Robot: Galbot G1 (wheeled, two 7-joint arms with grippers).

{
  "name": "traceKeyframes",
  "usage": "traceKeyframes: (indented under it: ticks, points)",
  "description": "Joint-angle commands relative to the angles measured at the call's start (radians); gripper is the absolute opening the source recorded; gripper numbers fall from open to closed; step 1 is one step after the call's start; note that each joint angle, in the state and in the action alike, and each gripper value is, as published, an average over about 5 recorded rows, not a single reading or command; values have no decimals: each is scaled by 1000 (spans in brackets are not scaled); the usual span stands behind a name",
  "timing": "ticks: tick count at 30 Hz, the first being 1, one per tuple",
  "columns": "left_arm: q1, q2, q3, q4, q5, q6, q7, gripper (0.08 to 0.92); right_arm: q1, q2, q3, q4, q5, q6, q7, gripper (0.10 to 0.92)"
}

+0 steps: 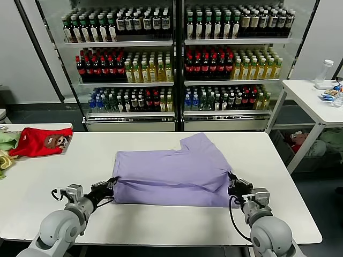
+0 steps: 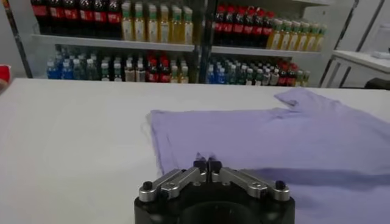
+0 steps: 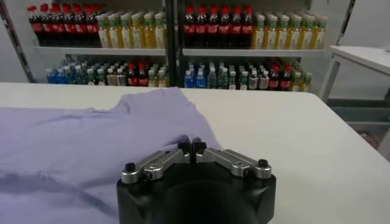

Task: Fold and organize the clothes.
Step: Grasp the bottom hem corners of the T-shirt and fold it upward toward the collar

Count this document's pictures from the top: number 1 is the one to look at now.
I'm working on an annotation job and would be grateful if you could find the clear bottle with white cap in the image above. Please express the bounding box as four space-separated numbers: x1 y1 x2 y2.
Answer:
314 59 335 90

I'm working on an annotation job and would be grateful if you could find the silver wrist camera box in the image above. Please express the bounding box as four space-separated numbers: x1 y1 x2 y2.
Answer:
251 188 270 208
64 184 84 201

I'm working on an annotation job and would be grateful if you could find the clear drinking glass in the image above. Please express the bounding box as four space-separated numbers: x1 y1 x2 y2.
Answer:
331 92 343 108

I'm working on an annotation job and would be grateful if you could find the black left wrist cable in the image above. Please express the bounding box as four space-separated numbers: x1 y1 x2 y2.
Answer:
51 188 68 201

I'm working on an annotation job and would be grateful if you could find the purple t-shirt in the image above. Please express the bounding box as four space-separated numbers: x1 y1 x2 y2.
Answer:
111 132 241 209

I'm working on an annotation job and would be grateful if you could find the glass drinks cooler cabinet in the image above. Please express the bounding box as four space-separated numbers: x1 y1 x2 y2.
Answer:
36 0 179 132
178 0 321 132

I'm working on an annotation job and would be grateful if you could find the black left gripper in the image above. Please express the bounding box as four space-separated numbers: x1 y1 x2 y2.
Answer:
90 176 120 206

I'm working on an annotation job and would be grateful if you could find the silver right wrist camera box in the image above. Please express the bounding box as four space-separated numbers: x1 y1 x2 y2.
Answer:
251 188 270 208

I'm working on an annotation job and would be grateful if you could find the red cloth in crate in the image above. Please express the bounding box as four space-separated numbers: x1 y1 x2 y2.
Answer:
284 131 309 153

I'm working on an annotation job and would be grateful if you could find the pale yellow garment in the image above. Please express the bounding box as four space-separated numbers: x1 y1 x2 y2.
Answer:
0 149 19 171

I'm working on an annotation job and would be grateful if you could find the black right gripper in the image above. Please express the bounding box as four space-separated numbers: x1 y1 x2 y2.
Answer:
227 173 252 201

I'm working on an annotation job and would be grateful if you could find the light green garment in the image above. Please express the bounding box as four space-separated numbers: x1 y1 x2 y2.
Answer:
0 130 21 152

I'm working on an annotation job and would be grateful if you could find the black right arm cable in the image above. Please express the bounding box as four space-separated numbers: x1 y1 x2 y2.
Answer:
228 196 254 244

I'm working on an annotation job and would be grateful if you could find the green cloth in crate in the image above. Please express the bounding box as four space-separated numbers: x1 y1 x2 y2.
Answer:
318 128 343 156

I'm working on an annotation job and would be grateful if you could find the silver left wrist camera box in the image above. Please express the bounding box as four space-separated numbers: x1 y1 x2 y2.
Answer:
64 184 84 201

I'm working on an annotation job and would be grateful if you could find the dark grey storage crate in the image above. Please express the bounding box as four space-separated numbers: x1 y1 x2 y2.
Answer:
269 128 343 173

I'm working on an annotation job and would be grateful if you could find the white side table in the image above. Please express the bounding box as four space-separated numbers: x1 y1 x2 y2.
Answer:
265 79 343 175

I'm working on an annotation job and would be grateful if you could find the red t-shirt with bear print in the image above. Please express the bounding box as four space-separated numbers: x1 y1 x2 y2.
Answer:
9 127 74 158

